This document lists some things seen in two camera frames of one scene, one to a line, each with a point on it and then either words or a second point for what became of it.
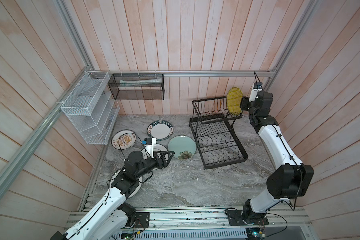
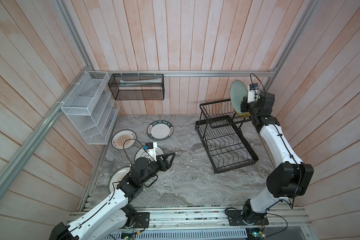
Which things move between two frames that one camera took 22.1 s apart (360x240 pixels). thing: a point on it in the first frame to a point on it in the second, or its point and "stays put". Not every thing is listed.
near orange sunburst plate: [116, 173] stays put
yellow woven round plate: [234, 100] to [244, 114]
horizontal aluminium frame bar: [196, 72] stays put
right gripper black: [244, 102] stays put
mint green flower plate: [184, 147] to [238, 91]
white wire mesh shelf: [91, 105] stays put
